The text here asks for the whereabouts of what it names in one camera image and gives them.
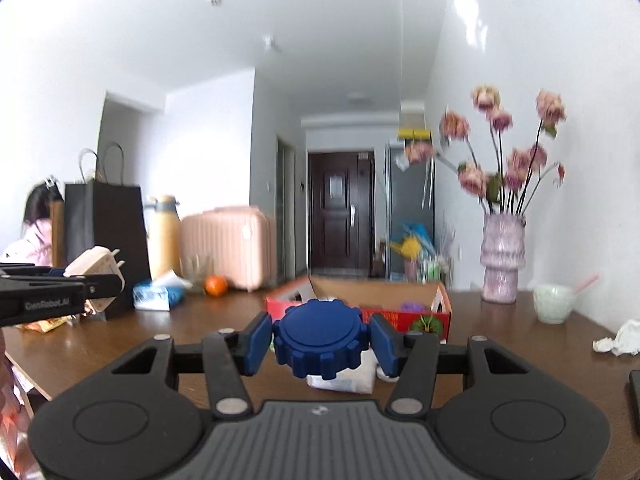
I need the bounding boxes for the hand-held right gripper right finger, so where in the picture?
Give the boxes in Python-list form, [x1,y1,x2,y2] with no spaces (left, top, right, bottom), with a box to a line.
[370,316,546,420]

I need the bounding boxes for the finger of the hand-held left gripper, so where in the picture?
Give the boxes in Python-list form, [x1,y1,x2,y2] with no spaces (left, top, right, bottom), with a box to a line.
[82,274,125,304]
[0,263,69,280]

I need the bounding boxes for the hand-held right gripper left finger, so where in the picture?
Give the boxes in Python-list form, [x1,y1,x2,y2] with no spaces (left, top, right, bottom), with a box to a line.
[100,312,273,420]

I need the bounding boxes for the beige power plug adapter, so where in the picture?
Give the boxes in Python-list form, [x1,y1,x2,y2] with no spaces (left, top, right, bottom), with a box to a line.
[64,246,124,319]

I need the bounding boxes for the red cardboard box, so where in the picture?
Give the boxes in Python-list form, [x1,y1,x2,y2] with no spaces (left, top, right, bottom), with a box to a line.
[265,275,453,347]

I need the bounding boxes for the blue gear-shaped cap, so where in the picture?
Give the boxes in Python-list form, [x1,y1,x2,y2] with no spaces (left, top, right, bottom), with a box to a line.
[272,299,372,381]

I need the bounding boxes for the orange snack packet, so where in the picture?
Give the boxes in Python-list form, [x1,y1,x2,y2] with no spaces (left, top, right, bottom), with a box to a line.
[15,316,72,334]

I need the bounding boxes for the blue tissue pack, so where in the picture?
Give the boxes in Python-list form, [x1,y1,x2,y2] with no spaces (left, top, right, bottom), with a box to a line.
[132,270,194,312]

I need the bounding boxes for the black paper bag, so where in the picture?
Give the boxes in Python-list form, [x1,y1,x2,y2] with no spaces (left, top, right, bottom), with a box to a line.
[64,142,152,320]

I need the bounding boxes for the orange thermos bottle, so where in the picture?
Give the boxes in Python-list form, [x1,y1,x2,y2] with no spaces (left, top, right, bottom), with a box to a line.
[146,195,182,282]

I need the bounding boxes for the clear glass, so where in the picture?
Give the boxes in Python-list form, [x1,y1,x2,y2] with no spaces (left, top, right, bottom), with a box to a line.
[182,255,212,287]

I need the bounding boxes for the storage trolley with items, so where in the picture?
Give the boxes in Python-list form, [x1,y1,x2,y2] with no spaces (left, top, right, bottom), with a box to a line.
[389,221,454,287]

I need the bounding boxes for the pink suitcase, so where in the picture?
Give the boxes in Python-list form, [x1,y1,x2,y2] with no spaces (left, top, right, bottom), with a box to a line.
[180,205,278,292]

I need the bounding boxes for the red printed cloth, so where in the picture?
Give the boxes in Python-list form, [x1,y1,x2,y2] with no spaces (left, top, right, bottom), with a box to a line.
[0,332,37,480]

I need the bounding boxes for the dark brown door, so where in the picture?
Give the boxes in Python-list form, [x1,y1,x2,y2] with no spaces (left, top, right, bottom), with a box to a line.
[307,150,376,277]

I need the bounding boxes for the pink ribbed vase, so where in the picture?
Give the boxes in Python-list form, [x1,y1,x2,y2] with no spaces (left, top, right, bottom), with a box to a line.
[478,212,527,305]

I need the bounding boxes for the grey refrigerator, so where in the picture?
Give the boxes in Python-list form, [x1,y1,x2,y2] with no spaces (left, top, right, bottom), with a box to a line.
[384,141,436,281]

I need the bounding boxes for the white cup with straw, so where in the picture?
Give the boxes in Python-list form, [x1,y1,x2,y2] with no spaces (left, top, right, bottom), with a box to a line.
[532,283,577,325]

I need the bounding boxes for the yellow boxes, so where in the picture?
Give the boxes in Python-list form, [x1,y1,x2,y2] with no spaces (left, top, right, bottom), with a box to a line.
[397,112,434,142]

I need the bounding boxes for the dried pink flowers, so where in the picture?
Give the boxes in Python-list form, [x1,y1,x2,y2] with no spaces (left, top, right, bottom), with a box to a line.
[404,85,569,217]

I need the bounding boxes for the crumpled white tissue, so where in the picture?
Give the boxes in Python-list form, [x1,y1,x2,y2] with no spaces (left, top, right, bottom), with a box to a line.
[592,318,640,357]

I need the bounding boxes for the black flat object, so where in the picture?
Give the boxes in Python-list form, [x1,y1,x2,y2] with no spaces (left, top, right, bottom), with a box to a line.
[627,370,640,437]

